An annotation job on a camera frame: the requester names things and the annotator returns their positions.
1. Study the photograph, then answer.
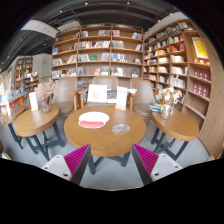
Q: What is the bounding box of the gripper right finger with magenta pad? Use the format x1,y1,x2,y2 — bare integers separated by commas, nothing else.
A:
132,144,182,185

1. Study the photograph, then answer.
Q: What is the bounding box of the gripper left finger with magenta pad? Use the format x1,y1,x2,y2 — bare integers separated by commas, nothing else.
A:
42,144,91,185

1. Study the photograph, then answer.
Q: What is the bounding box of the round wooden right table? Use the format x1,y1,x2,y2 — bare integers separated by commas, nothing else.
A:
151,110,199,160

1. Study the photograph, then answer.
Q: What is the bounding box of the round wooden table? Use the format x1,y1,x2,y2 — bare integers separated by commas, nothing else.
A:
151,110,199,160
63,105,147,176
14,105,64,161

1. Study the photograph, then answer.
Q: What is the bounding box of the round wooden left table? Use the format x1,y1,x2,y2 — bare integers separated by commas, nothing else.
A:
14,105,64,161

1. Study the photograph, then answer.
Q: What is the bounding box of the round wooden centre table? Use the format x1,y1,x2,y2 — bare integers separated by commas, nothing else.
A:
63,105,147,176

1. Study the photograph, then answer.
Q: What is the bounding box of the stack of books on chair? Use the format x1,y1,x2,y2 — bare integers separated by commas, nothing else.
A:
149,104,162,112

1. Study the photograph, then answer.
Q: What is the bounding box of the beige armchair left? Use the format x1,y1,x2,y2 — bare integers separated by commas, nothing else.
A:
51,76,80,116

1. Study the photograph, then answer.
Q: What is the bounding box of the beige armchair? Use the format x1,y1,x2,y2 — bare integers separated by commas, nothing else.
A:
51,76,80,116
130,77,162,120
80,76,134,109

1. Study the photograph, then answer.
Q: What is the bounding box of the beige armchair right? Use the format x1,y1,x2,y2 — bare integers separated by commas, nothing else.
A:
130,77,162,120

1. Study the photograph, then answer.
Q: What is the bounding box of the white sign stand on left table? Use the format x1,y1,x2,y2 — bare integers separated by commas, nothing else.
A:
29,92,38,111

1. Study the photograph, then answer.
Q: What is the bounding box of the white sign stand on table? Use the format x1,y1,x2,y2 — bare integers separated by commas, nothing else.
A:
115,86,127,111
29,92,38,111

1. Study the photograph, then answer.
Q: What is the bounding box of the glass vase with white flowers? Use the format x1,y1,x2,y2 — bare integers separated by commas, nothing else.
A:
158,87,182,119

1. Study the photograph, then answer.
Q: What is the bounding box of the white framed picture on chair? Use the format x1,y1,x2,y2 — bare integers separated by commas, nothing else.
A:
87,84,107,103

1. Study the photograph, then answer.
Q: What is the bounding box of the small wooden table far left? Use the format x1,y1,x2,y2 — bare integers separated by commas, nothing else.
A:
3,105,26,148

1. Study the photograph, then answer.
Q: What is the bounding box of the white sign stand on centre table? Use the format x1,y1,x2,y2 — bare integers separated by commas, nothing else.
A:
115,86,127,111

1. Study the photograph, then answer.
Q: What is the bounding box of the glass vase with pink flowers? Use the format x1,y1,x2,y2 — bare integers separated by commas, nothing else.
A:
34,79,57,114

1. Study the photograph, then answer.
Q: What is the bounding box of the beige armchair centre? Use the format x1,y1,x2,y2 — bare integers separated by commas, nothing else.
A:
80,76,134,109

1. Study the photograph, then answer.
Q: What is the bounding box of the distant wooden bookshelf left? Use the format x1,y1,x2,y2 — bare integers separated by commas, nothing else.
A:
15,56,39,92

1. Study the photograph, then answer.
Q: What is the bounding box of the yellow poster on shelf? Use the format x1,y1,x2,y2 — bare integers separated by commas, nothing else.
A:
192,37,208,59

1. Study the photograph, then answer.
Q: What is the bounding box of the wooden bookshelf right wall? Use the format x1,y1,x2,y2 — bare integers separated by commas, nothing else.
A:
144,19,211,128

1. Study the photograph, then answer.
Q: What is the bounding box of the wooden bookshelf wall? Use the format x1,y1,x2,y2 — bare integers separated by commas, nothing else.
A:
51,23,143,79
144,19,211,128

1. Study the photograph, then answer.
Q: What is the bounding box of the wooden bookshelf back wall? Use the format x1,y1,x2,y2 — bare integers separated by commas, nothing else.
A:
51,23,143,79

